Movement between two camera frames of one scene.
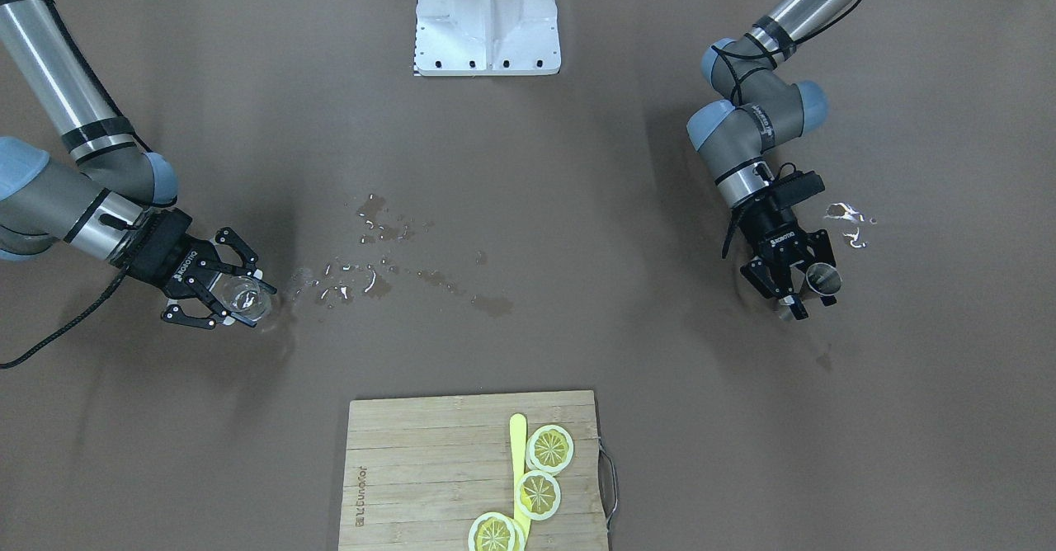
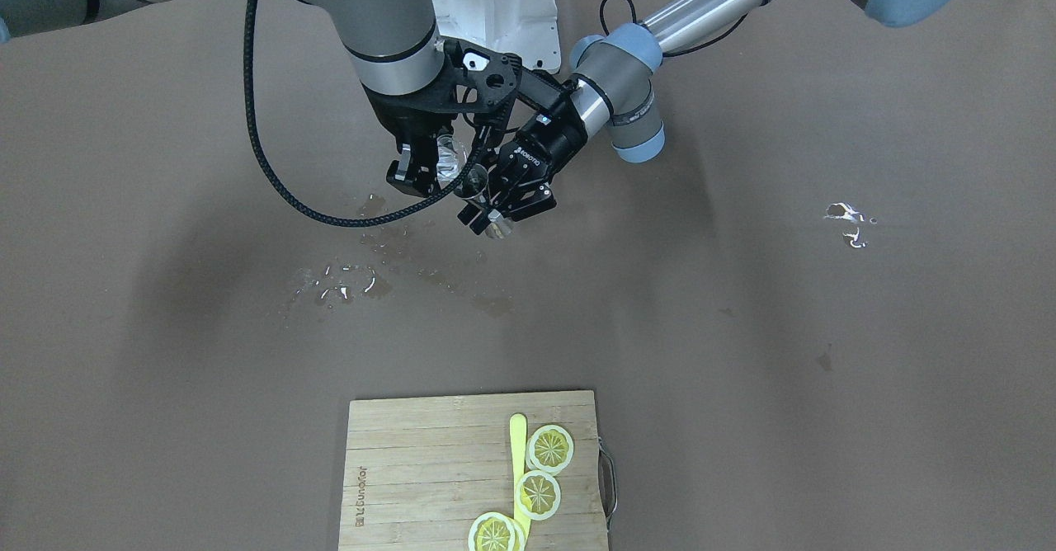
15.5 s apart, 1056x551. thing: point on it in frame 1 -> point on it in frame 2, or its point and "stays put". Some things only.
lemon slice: x=495 y=531 stays put
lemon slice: x=549 y=449 stays put
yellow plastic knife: x=519 y=467 stays put
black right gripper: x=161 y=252 -> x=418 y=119
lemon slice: x=538 y=495 stays put
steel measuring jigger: x=822 y=278 -> x=472 y=183
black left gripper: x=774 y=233 -> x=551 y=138
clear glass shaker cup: x=244 y=296 -> x=450 y=157
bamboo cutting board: x=419 y=472 stays put
